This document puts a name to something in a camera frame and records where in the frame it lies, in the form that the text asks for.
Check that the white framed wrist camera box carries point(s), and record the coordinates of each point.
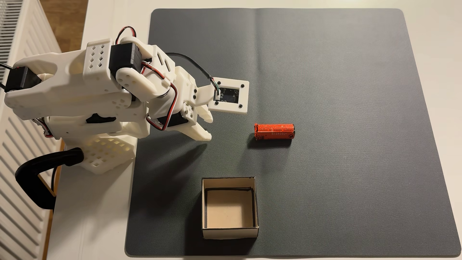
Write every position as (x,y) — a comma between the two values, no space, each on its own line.
(242,97)

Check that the open cardboard box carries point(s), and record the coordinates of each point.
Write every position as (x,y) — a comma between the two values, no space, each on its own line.
(229,209)

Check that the red cylindrical battery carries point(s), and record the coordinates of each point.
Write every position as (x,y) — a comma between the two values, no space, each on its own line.
(274,131)

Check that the dark grey table mat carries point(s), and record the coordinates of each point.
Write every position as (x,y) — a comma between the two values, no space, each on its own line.
(343,126)

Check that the white wall radiator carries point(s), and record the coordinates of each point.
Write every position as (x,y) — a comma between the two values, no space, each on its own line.
(21,202)

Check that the black table clamp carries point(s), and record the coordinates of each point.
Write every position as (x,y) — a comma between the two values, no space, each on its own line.
(29,177)

